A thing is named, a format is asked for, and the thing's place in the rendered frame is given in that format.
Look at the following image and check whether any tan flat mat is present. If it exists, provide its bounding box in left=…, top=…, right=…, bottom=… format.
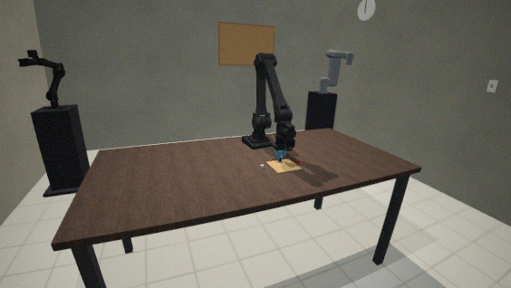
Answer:
left=267, top=158, right=301, bottom=173

